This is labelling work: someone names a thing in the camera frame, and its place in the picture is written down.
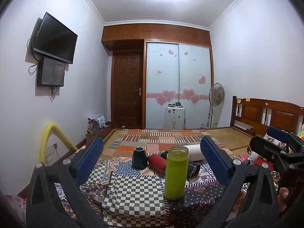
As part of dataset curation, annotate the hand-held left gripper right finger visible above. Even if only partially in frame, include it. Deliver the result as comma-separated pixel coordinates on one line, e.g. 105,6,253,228
200,136,279,228

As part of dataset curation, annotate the white roll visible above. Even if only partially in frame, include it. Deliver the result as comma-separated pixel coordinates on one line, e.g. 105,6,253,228
187,144,207,161

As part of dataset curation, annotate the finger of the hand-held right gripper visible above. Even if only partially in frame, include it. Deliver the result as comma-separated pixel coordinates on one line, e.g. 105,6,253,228
266,125,304,153
249,135,304,174

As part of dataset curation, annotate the green bottle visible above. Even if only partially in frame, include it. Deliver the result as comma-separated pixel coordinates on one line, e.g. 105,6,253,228
164,145,190,200

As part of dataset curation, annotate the black television cable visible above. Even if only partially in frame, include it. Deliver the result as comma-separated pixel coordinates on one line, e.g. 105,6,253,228
27,30,40,75

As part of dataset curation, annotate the green checkered cloth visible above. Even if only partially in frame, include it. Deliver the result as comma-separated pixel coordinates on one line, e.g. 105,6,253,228
79,158,169,228

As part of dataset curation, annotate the dark green hexagonal cup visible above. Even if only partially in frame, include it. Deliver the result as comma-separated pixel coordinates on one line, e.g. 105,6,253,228
132,147,149,169

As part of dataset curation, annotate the pile of bags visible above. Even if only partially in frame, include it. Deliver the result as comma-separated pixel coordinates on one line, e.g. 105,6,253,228
86,114,106,137

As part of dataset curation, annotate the standing fan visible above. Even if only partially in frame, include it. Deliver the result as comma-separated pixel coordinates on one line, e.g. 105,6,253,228
207,83,225,129

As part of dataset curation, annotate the brown wooden door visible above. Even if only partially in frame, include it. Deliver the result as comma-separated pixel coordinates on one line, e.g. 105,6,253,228
111,49,144,128

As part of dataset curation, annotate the wall-mounted television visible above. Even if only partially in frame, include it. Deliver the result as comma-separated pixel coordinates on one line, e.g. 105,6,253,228
32,12,78,65

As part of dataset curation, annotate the white appliance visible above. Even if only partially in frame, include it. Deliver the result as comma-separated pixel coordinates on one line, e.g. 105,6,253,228
164,106,186,131

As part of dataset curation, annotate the striped patchwork blanket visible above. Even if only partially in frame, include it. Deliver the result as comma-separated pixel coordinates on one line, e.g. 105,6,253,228
102,129,234,159

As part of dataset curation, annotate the wooden overhead cabinet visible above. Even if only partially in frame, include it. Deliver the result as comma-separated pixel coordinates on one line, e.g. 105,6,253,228
101,24,212,51

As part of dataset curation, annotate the red box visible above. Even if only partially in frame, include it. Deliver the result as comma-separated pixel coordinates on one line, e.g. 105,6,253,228
252,157,271,169

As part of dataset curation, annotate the woven bed mat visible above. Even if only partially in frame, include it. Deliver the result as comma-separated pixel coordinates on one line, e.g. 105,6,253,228
101,127,253,158

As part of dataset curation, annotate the yellow foam tube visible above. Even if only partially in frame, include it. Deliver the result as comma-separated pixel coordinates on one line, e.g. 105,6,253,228
39,121,79,163

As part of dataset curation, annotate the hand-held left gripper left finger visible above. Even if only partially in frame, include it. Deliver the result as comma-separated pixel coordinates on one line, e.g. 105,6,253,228
26,136,104,228

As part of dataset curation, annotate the black wall-mounted box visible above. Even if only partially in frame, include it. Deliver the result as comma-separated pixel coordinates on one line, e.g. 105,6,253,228
36,56,66,88

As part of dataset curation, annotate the person's right hand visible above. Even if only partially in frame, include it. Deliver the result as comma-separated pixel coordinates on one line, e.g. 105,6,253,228
277,187,290,213

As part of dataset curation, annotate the sliding-door wardrobe with hearts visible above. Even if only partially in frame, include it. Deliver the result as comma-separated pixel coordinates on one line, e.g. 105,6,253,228
145,41,212,130

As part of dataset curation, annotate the wooden bed headboard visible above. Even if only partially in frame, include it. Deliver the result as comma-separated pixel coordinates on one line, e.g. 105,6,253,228
230,96,304,137

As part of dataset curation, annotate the red bottle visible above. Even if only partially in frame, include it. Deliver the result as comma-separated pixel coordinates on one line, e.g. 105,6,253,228
147,154,167,175

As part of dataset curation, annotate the pink cloth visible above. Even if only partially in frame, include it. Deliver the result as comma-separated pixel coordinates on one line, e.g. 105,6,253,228
4,194,27,222

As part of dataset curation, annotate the black cup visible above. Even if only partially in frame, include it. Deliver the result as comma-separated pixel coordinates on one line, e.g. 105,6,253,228
186,160,201,179

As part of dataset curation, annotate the floral printed blanket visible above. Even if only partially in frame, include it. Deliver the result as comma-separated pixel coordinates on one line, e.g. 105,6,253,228
54,156,249,228

